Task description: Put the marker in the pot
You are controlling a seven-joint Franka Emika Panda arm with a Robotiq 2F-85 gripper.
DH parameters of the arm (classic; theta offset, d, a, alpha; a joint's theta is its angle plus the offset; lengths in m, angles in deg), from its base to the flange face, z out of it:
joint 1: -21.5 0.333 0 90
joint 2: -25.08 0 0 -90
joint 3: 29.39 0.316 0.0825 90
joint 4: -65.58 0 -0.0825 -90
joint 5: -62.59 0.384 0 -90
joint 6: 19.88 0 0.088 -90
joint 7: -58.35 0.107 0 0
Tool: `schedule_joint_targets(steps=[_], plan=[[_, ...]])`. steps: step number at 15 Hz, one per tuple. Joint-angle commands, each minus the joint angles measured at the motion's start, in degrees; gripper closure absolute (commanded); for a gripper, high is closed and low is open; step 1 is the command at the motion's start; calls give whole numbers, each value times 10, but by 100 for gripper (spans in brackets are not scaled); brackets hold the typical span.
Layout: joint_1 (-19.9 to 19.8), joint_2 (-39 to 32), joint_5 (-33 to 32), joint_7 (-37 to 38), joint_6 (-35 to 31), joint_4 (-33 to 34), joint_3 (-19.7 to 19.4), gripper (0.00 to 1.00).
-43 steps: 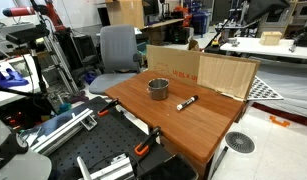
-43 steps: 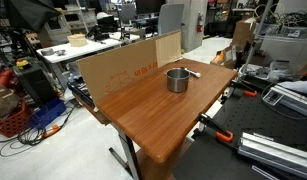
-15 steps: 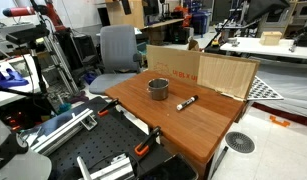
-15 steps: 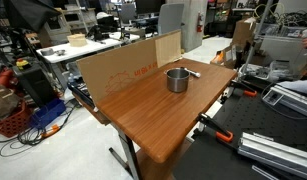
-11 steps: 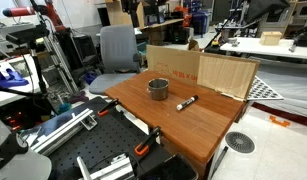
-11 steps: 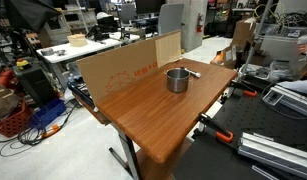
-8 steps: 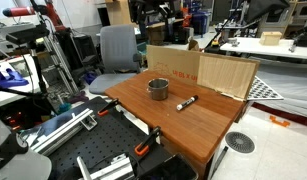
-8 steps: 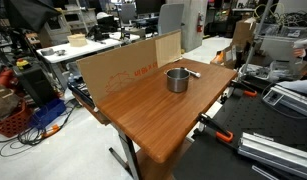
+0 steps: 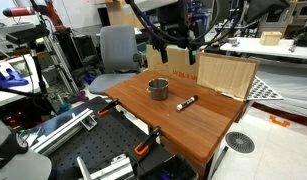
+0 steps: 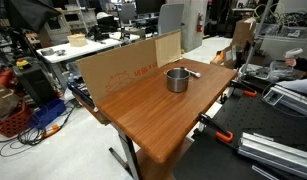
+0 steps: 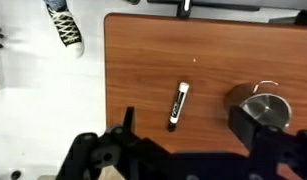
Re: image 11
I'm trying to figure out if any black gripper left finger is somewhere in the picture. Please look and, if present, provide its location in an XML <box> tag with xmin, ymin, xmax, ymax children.
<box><xmin>122</xmin><ymin>106</ymin><xmax>141</xmax><ymax>141</ymax></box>

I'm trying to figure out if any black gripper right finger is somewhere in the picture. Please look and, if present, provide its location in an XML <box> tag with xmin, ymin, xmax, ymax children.
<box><xmin>228</xmin><ymin>105</ymin><xmax>266</xmax><ymax>151</ymax></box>

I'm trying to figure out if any stainless steel pot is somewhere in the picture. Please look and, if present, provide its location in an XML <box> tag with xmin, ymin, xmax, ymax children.
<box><xmin>224</xmin><ymin>79</ymin><xmax>293</xmax><ymax>132</ymax></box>

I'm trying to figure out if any black white sneaker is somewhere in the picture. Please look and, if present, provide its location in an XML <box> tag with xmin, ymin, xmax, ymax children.
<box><xmin>46</xmin><ymin>3</ymin><xmax>86</xmax><ymax>58</ymax></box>

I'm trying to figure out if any black white dry-erase marker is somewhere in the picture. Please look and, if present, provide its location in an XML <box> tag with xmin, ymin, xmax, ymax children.
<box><xmin>166</xmin><ymin>81</ymin><xmax>191</xmax><ymax>133</ymax></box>

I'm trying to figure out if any blue jeans leg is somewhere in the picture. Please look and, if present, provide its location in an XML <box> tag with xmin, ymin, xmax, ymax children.
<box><xmin>42</xmin><ymin>0</ymin><xmax>69</xmax><ymax>13</ymax></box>

